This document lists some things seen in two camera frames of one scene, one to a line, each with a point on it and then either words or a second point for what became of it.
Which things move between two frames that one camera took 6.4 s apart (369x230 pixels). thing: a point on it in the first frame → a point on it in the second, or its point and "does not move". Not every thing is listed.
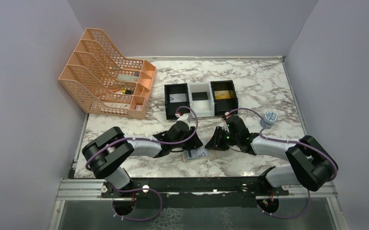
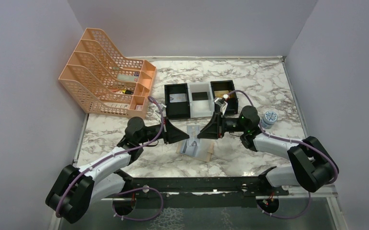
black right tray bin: (224, 105) does not move
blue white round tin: (269, 119) does not move
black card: (199, 96) does not move
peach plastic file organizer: (99, 76) does not move
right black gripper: (216, 143) → (215, 129)
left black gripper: (194, 142) → (171, 134)
